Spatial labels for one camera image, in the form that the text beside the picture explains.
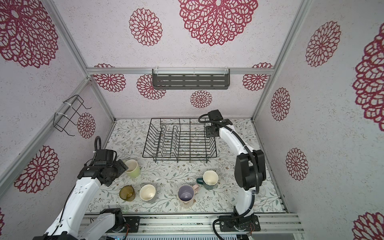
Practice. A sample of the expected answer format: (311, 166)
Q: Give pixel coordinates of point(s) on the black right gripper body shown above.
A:
(208, 131)

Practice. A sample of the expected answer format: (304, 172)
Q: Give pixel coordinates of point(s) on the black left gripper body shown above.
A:
(117, 169)

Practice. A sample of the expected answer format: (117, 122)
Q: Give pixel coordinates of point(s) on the light green cup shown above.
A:
(133, 170)

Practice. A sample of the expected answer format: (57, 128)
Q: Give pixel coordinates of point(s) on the amber glass cup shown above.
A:
(127, 193)

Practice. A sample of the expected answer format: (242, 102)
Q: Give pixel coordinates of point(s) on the grey cream cup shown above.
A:
(148, 192)

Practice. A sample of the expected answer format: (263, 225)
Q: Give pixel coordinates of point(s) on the pink mug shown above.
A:
(186, 195)

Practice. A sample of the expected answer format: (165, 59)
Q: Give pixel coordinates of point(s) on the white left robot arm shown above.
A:
(90, 179)

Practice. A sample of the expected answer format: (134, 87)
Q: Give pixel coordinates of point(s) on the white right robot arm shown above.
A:
(249, 173)

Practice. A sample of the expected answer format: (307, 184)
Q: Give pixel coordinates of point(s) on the dark green mug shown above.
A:
(209, 180)

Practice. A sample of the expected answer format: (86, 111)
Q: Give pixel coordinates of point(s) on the black wire dish rack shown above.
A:
(179, 140)

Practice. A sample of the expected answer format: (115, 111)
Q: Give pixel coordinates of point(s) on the dark grey wall shelf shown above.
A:
(191, 80)

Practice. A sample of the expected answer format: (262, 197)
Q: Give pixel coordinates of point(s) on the black wire wall basket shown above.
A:
(62, 119)

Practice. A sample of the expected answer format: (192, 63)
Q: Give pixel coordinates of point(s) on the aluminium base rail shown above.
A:
(204, 224)

